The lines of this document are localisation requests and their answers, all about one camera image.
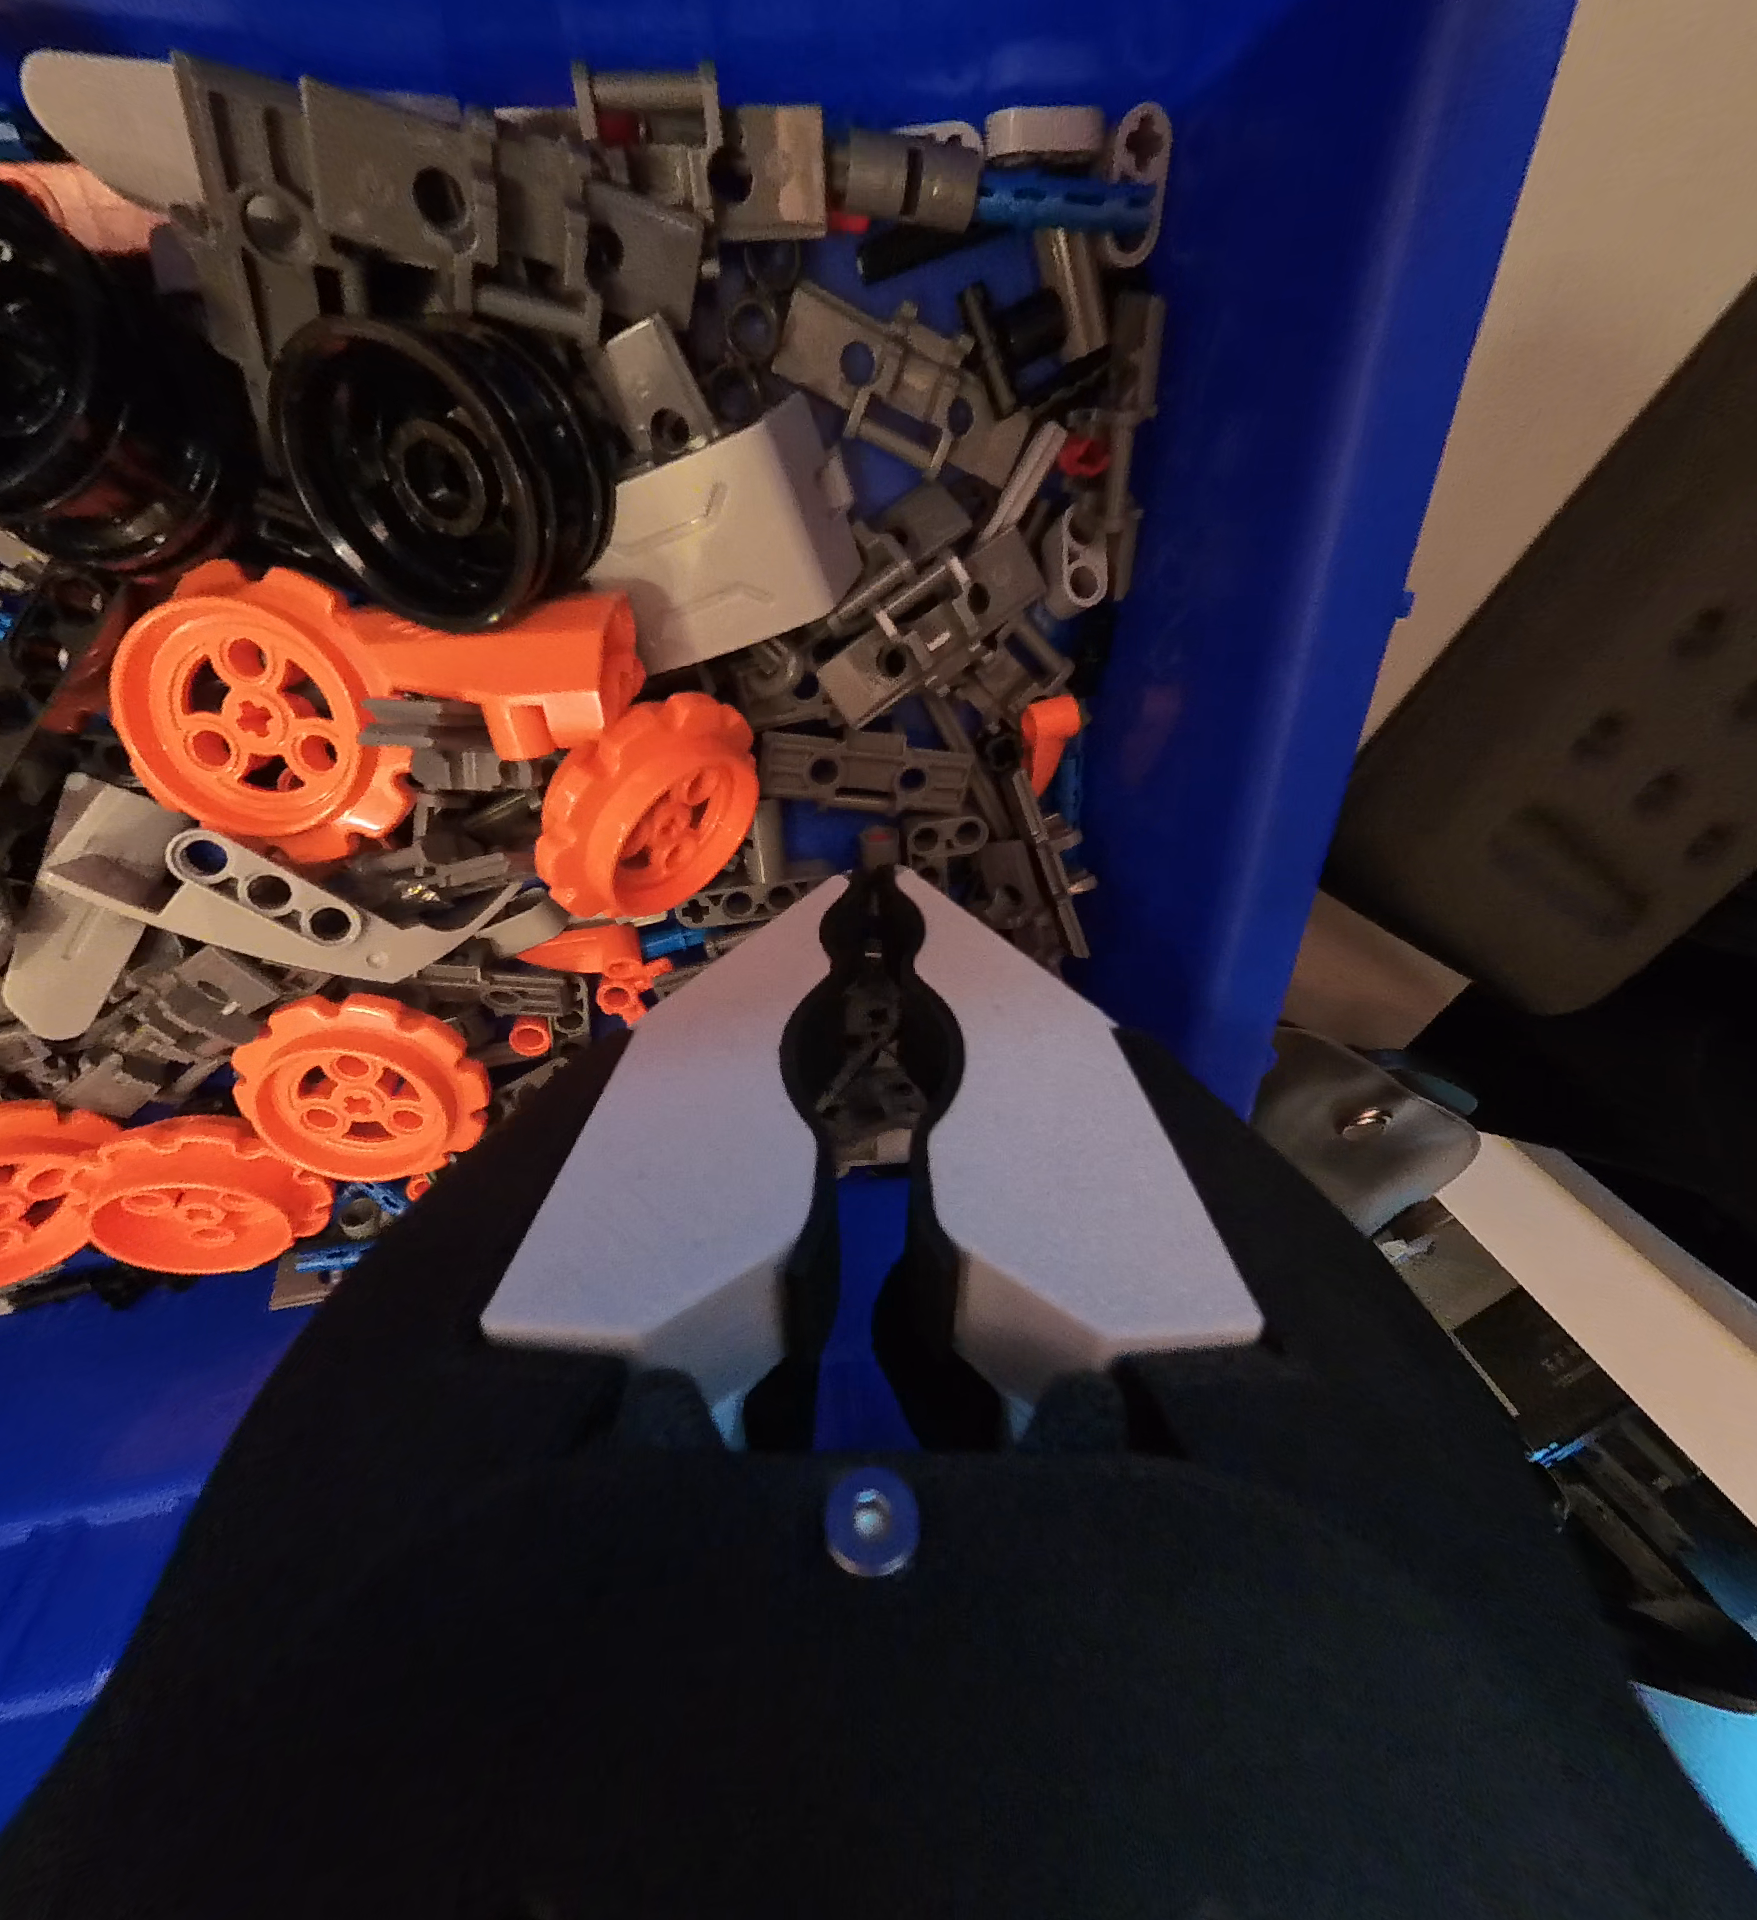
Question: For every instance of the blue plastic bin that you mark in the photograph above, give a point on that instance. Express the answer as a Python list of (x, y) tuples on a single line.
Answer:
[(1330, 451)]

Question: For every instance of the black toy wheel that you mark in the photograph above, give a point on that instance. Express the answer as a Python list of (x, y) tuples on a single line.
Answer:
[(445, 466), (23, 347)]

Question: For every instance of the white metal frame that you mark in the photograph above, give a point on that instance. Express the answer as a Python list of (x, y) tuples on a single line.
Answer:
[(1642, 1277)]

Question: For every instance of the large orange gear wheel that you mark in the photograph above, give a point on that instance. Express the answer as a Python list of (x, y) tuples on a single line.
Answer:
[(248, 706)]

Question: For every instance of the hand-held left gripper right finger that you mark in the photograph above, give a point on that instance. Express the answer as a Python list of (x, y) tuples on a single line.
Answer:
[(1088, 1201)]

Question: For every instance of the pile of toy building pieces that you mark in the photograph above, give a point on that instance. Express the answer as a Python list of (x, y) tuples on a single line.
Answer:
[(909, 601)]

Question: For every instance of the black perforated pad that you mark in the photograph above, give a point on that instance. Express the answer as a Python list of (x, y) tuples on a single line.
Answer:
[(1629, 722)]

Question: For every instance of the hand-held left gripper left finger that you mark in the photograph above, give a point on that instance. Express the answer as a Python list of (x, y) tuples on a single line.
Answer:
[(667, 1201)]

